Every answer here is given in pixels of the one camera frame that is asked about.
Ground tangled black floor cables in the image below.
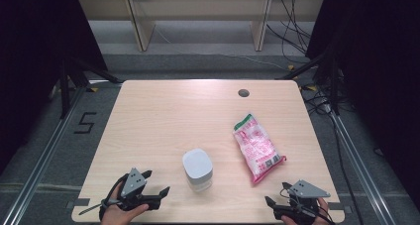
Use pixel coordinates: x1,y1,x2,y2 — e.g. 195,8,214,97
300,85,335,118

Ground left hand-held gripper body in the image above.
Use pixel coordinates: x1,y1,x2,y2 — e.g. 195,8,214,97
116,168,162,211

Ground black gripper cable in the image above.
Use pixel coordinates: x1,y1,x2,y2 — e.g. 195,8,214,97
279,188,336,225
98,172,131,221

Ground hanging black cables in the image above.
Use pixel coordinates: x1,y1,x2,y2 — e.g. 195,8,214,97
265,0,313,64

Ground aluminium floor rail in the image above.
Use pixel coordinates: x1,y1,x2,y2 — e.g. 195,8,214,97
0,85,87,225
329,111,399,225

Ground dark curtain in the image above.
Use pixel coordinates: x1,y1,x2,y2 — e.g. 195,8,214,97
305,0,420,214
0,0,109,174

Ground person's left hand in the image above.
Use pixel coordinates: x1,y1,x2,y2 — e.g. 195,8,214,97
100,183,150,225

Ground long black floor cable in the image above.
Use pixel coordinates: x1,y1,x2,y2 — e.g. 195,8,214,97
332,117,365,225

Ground clear jar with white lid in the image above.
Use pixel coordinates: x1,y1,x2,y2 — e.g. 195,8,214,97
181,148,214,193

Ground grey table bracket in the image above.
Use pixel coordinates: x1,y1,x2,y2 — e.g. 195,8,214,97
65,197,91,210
327,201,353,215

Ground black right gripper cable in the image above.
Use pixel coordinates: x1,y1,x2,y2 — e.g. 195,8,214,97
279,188,336,225

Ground pink and white snack bag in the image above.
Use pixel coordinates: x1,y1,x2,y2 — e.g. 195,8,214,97
232,112,287,185

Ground grey cable tie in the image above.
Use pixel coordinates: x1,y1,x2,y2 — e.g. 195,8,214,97
78,201,110,216

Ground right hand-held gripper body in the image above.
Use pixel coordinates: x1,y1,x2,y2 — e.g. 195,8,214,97
272,179,331,224

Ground black metal stand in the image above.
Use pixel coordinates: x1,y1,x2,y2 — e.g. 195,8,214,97
58,57,123,120
275,46,341,115

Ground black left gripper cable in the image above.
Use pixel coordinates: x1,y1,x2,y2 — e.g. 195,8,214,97
98,172,131,221

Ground person's right hand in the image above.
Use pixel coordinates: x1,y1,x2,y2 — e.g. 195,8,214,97
281,198,331,225

